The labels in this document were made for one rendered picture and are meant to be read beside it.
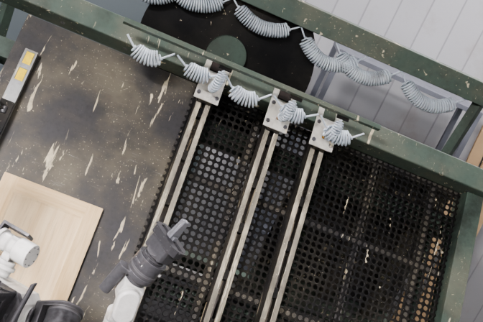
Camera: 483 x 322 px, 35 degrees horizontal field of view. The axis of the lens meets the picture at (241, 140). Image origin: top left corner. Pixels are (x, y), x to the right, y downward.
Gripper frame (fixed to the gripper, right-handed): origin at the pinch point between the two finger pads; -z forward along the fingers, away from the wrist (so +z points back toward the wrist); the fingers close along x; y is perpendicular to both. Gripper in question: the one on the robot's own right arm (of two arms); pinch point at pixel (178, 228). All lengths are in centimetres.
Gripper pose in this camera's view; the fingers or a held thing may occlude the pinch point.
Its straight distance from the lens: 206.8
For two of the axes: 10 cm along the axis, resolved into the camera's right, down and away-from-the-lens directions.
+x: -5.0, -6.1, 6.1
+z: -6.4, 7.4, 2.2
